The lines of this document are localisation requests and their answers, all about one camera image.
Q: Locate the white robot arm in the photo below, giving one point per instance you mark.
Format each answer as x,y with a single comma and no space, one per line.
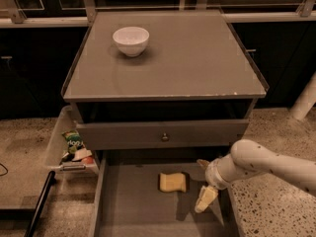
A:
247,159

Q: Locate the white ceramic bowl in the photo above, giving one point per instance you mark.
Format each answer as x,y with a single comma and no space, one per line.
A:
131,41

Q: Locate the red and white packet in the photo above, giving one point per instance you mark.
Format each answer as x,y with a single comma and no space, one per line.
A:
82,156

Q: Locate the grey open middle drawer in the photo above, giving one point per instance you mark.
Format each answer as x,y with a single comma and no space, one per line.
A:
129,203

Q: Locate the green snack bag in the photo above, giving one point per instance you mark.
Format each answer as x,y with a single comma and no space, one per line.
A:
73,140

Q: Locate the grey drawer cabinet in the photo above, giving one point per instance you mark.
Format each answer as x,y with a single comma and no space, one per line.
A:
194,68

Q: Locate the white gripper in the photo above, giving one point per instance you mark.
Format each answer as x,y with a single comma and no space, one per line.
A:
212,175

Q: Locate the grey top drawer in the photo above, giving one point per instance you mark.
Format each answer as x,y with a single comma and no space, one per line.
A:
136,135

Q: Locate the white table leg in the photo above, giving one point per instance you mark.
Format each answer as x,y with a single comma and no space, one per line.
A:
305,101

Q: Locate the clear plastic bin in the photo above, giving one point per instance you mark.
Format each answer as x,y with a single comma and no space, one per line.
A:
57,146

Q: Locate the black pole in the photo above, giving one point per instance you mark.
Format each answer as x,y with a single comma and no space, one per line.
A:
49,182

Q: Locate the yellow sponge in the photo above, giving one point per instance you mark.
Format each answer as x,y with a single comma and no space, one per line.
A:
172,182

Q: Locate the round metal drawer knob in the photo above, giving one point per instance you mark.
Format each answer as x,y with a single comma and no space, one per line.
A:
165,137

